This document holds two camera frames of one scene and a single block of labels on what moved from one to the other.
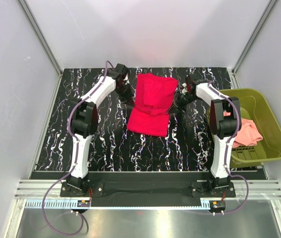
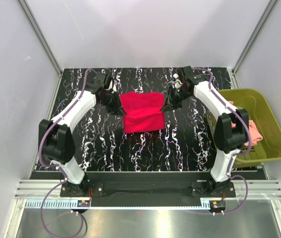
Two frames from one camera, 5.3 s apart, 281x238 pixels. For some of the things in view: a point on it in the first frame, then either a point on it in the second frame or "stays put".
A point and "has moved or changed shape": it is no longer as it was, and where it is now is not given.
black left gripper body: [125, 93] to [112, 103]
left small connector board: [84, 203] stays put
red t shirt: [154, 95] has moved or changed shape
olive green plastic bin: [255, 105] stays put
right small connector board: [217, 205] stays put
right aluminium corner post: [251, 42] stays put
